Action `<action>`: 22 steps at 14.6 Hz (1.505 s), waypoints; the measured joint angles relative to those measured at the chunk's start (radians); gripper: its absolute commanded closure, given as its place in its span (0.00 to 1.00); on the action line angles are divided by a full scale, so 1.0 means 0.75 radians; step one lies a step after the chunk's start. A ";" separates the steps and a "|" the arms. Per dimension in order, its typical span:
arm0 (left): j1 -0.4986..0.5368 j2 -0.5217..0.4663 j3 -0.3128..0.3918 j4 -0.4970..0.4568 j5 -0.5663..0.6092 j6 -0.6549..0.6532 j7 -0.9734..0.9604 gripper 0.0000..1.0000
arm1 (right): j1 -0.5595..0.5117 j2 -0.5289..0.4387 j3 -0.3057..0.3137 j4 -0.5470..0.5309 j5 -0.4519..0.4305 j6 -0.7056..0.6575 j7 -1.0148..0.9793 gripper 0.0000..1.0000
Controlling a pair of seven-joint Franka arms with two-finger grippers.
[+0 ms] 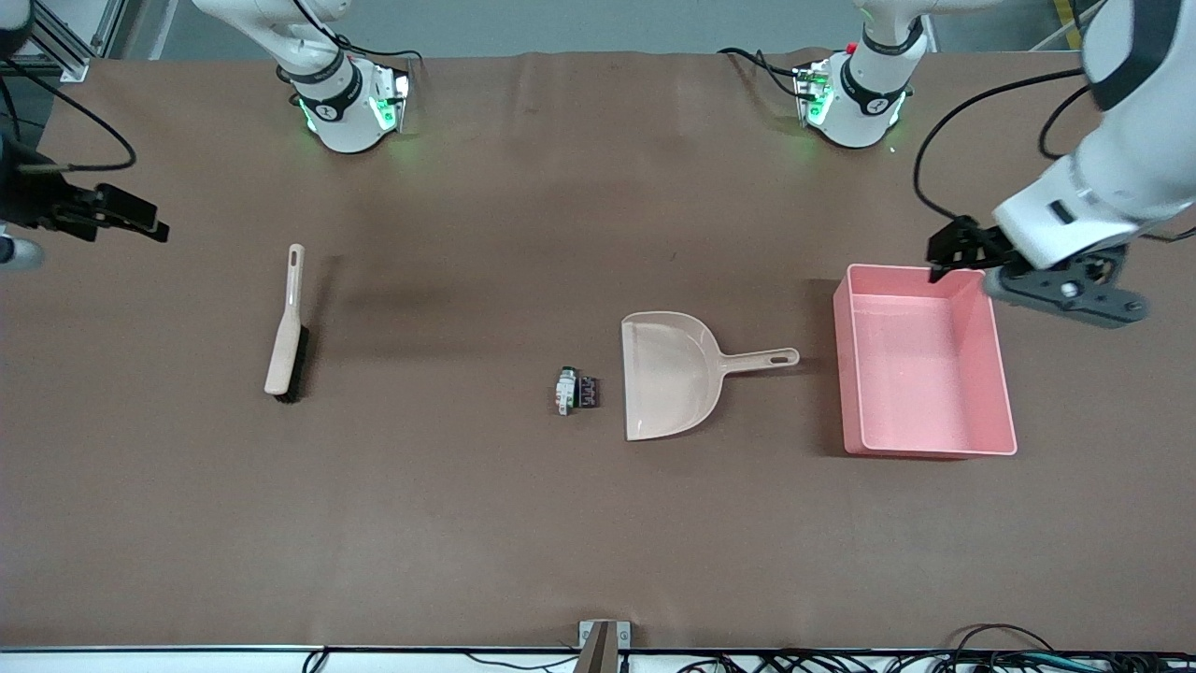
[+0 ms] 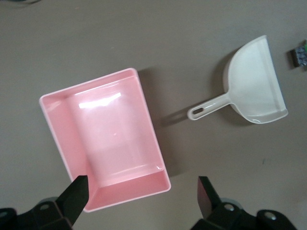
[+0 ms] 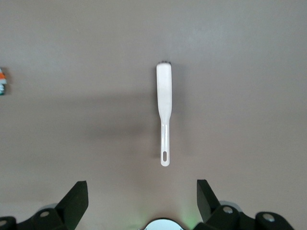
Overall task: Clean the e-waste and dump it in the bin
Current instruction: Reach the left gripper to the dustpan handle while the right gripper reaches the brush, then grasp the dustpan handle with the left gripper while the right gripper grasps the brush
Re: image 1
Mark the beige brush with black bristles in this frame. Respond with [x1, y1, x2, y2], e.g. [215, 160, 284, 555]
[263, 243, 311, 405]

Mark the beige plastic dustpan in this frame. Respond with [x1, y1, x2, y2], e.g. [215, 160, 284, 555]
[621, 311, 801, 442]

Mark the pink plastic bin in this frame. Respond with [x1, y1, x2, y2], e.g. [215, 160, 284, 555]
[833, 264, 1018, 459]

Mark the table cover cloth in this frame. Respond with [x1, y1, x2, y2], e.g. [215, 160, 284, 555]
[0, 47, 1196, 652]

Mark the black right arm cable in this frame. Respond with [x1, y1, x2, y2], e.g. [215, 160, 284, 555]
[0, 58, 138, 175]

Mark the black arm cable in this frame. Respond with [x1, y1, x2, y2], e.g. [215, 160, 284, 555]
[913, 67, 1099, 227]
[0, 58, 138, 175]

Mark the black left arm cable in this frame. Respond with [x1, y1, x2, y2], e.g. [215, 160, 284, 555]
[913, 67, 1099, 227]

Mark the aluminium frame profile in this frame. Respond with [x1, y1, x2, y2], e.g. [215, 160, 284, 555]
[28, 0, 124, 83]

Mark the black left base cable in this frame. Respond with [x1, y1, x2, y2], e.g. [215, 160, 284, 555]
[717, 47, 816, 102]

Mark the black base cable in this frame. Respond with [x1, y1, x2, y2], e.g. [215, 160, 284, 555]
[717, 47, 816, 102]
[292, 0, 426, 68]

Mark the black right base cable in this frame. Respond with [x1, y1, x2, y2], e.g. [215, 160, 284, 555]
[292, 0, 426, 68]

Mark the black cable bundle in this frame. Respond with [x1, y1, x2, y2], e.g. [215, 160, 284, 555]
[673, 623, 1196, 673]

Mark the metal table clamp bracket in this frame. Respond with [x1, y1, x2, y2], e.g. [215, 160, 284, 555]
[577, 620, 632, 673]

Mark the thin black cable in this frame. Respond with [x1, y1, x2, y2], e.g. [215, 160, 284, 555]
[301, 645, 580, 673]

